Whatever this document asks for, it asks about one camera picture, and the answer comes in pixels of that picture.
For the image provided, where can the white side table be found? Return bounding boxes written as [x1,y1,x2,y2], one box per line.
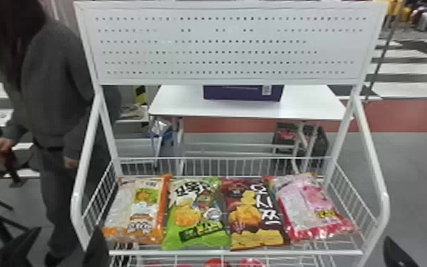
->
[148,84,349,176]

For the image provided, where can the blue box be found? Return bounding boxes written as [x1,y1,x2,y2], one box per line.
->
[202,84,285,103]

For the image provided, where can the person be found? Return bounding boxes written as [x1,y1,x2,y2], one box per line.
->
[0,0,123,267]

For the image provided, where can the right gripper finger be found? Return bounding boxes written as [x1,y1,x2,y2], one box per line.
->
[382,235,419,267]

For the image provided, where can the green snack packet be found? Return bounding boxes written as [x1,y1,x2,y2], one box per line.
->
[160,176,231,251]

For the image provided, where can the dark red snack packet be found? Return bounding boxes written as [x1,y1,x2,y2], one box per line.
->
[219,176,291,251]

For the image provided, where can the orange snack packet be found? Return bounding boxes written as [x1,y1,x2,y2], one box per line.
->
[101,173,173,246]

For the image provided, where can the pink snack packet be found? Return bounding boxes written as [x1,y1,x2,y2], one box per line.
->
[269,173,356,243]

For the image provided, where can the red can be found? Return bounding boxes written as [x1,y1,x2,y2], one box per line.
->
[237,258,267,267]
[204,258,230,267]

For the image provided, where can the white wire rack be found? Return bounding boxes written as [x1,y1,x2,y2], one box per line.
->
[70,0,392,267]

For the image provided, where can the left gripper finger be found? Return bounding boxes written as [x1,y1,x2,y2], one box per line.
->
[82,225,111,267]
[0,225,43,267]

